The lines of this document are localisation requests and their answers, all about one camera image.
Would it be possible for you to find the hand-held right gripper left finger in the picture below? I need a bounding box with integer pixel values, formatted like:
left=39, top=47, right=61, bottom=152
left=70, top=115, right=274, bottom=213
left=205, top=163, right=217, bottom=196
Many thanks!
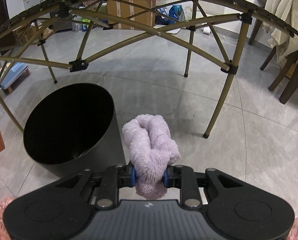
left=56, top=164, right=137, bottom=209

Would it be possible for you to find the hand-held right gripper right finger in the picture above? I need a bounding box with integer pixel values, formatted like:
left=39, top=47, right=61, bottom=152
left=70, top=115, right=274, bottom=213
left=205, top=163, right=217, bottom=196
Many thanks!
left=163, top=164, right=243, bottom=208

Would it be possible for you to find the purple fuzzy cloth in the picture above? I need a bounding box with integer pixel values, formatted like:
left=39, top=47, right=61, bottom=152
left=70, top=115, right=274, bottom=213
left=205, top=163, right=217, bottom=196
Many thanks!
left=122, top=114, right=182, bottom=200

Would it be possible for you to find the black trash bin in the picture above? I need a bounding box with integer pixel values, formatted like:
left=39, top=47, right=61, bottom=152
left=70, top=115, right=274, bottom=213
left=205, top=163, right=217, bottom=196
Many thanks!
left=23, top=83, right=127, bottom=180

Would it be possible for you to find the olive folding table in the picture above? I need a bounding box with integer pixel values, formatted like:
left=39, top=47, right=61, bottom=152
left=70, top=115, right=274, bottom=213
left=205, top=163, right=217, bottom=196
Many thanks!
left=0, top=0, right=298, bottom=138

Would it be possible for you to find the white flat device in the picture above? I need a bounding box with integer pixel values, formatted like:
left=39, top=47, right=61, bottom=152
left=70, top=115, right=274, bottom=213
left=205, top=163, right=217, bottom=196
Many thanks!
left=154, top=25, right=182, bottom=35

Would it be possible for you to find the green white bag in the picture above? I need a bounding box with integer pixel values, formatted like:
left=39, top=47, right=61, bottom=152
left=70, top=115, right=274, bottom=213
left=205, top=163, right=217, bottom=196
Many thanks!
left=72, top=15, right=93, bottom=32

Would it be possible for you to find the dark wooden chair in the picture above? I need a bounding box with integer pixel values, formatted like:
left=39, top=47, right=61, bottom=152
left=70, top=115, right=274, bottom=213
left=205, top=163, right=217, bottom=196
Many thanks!
left=260, top=37, right=298, bottom=112

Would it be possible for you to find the large cardboard box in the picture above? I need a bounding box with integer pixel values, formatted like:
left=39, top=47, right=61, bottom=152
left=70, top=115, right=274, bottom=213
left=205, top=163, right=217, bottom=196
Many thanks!
left=106, top=0, right=156, bottom=30

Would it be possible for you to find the blue white bag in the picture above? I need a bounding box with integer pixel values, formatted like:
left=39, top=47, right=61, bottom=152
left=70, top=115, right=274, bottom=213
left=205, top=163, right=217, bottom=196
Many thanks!
left=155, top=5, right=187, bottom=25

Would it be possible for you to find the small open cardboard box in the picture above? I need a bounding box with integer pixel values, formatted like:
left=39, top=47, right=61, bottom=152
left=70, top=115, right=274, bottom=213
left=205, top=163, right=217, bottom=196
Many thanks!
left=14, top=20, right=54, bottom=45

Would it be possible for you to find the dark wooden side table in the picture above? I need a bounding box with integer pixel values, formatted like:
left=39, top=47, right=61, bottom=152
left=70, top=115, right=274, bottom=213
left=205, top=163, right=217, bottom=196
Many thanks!
left=248, top=0, right=272, bottom=46

